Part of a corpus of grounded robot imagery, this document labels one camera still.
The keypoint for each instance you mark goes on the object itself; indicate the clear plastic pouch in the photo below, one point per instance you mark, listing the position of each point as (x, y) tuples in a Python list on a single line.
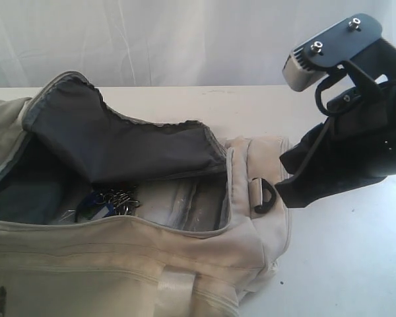
[(191, 204)]

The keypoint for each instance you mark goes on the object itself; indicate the white backdrop curtain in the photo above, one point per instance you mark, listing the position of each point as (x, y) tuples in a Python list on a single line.
[(165, 43)]

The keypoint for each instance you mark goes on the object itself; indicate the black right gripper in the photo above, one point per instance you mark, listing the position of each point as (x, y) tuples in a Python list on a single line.
[(354, 148)]

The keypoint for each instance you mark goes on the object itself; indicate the beige fabric duffel bag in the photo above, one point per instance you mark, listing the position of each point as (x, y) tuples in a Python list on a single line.
[(66, 142)]

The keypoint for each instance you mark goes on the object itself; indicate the colourful key tag bunch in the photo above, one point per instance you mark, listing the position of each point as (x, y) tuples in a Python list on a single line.
[(105, 203)]

